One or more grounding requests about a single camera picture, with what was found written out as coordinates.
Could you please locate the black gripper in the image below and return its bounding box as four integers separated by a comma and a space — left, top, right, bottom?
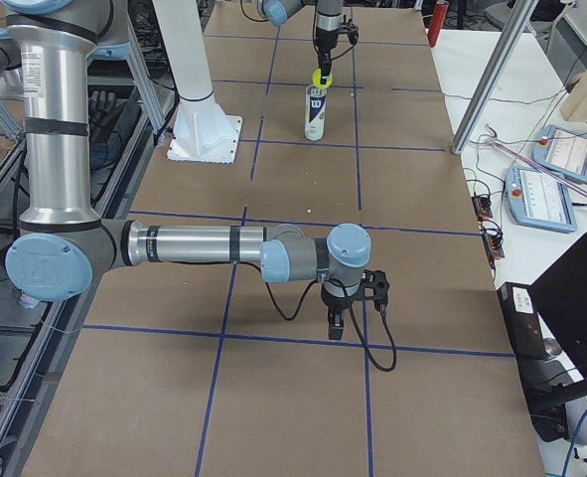
321, 282, 364, 340
314, 30, 339, 83

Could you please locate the yellow tennis ball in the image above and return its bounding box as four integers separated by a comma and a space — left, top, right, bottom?
312, 69, 333, 89

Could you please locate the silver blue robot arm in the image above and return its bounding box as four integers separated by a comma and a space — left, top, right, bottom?
5, 1, 374, 340
258, 0, 344, 89

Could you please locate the white tennis ball can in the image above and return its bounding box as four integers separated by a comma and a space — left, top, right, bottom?
304, 84, 328, 141

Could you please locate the red cylinder tube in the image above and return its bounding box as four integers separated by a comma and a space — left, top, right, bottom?
427, 0, 449, 48

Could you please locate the lower orange connector block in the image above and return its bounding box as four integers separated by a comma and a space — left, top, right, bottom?
482, 229, 505, 260

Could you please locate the orange connector block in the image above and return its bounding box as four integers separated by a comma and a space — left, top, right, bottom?
482, 229, 505, 260
471, 195, 493, 220

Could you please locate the black computer box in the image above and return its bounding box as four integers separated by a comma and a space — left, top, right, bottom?
498, 282, 562, 361

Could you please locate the upper orange connector block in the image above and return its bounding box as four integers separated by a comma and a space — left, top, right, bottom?
471, 195, 493, 220

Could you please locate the metal reach stick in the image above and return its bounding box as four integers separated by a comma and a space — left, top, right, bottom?
487, 133, 587, 198

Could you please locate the near teach pendant tablet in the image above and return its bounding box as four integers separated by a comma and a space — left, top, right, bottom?
505, 165, 577, 234

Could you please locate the teach pendant tablet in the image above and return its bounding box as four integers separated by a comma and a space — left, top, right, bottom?
532, 125, 587, 183
505, 165, 577, 234

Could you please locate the black monitor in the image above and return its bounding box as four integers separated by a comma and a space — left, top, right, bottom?
529, 233, 587, 409

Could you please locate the far teach pendant tablet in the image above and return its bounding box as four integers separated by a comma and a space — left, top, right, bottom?
532, 125, 587, 183

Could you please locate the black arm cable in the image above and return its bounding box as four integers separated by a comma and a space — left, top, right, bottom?
239, 0, 269, 23
259, 261, 398, 372

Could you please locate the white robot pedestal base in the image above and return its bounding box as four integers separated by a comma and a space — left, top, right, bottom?
153, 0, 242, 164

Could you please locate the aluminium frame post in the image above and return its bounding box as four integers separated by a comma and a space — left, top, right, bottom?
451, 0, 538, 155

